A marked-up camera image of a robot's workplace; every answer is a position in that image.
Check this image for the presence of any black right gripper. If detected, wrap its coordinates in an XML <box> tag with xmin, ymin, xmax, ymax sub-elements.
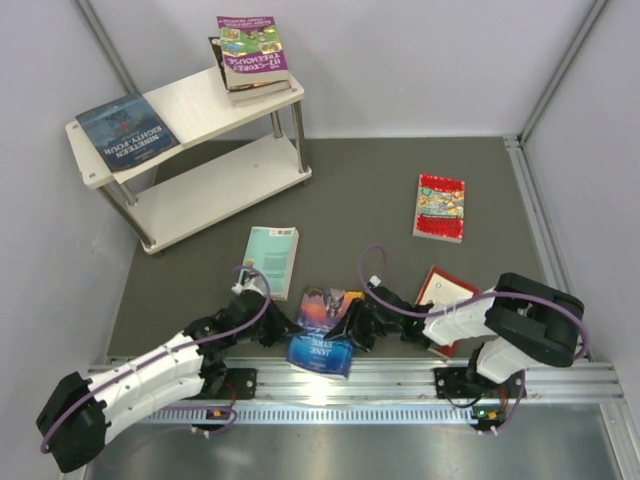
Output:
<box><xmin>326</xmin><ymin>297</ymin><xmax>403</xmax><ymax>351</ymax></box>

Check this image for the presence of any blue Jane Eyre book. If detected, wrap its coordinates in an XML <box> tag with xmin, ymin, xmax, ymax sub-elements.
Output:
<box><xmin>286</xmin><ymin>287</ymin><xmax>364</xmax><ymax>379</ymax></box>

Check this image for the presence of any dark blue Nineteen Eighty-Four book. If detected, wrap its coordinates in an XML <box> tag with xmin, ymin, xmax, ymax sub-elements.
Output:
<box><xmin>76</xmin><ymin>92</ymin><xmax>180</xmax><ymax>172</ymax></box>

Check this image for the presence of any purple storey treehouse book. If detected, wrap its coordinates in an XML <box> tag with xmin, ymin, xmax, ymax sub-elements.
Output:
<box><xmin>217</xmin><ymin>16</ymin><xmax>289</xmax><ymax>89</ymax></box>

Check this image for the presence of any black treehouse book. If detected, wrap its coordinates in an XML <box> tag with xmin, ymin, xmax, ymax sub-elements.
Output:
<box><xmin>208</xmin><ymin>37</ymin><xmax>231</xmax><ymax>93</ymax></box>

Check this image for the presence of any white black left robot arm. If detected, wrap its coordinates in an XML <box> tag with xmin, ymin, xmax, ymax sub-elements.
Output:
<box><xmin>36</xmin><ymin>291</ymin><xmax>303</xmax><ymax>473</ymax></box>

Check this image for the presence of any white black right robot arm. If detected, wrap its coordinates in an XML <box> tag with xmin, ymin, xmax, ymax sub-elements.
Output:
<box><xmin>325</xmin><ymin>273</ymin><xmax>588</xmax><ymax>402</ymax></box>

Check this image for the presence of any light teal paperback book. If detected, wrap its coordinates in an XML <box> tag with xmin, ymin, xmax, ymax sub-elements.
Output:
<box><xmin>242</xmin><ymin>226</ymin><xmax>299</xmax><ymax>301</ymax></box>

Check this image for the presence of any red Edward Tulane book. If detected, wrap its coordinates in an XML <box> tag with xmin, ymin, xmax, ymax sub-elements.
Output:
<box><xmin>416</xmin><ymin>267</ymin><xmax>481</xmax><ymax>358</ymax></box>

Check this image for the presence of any red treehouse book on table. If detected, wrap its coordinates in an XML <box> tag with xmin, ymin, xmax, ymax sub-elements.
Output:
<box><xmin>413</xmin><ymin>173</ymin><xmax>466</xmax><ymax>243</ymax></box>

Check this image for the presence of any white two-tier shelf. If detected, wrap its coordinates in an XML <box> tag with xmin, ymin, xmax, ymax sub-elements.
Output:
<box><xmin>66</xmin><ymin>67</ymin><xmax>312</xmax><ymax>255</ymax></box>

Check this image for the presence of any red storey treehouse book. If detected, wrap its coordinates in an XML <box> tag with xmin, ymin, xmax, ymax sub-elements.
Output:
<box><xmin>227</xmin><ymin>81</ymin><xmax>291</xmax><ymax>107</ymax></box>

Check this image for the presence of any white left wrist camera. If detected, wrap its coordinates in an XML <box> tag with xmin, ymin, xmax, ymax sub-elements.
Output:
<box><xmin>231</xmin><ymin>270</ymin><xmax>266</xmax><ymax>296</ymax></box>

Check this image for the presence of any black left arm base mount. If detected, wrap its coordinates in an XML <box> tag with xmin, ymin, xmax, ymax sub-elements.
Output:
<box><xmin>196</xmin><ymin>368</ymin><xmax>257</xmax><ymax>400</ymax></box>

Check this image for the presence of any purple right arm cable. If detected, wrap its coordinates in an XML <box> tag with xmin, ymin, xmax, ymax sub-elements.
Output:
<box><xmin>359</xmin><ymin>243</ymin><xmax>589</xmax><ymax>436</ymax></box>

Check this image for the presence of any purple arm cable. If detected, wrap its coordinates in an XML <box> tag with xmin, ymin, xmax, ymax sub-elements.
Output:
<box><xmin>39</xmin><ymin>264</ymin><xmax>274</xmax><ymax>456</ymax></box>
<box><xmin>359</xmin><ymin>243</ymin><xmax>589</xmax><ymax>436</ymax></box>

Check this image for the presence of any aluminium front rail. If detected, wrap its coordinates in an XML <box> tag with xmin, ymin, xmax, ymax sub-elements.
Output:
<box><xmin>146</xmin><ymin>358</ymin><xmax>624</xmax><ymax>425</ymax></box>

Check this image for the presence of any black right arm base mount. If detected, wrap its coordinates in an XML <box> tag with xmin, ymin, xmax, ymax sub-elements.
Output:
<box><xmin>433</xmin><ymin>367</ymin><xmax>524</xmax><ymax>402</ymax></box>

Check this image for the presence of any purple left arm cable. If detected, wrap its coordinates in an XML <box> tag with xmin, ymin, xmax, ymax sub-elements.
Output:
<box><xmin>39</xmin><ymin>264</ymin><xmax>274</xmax><ymax>456</ymax></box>

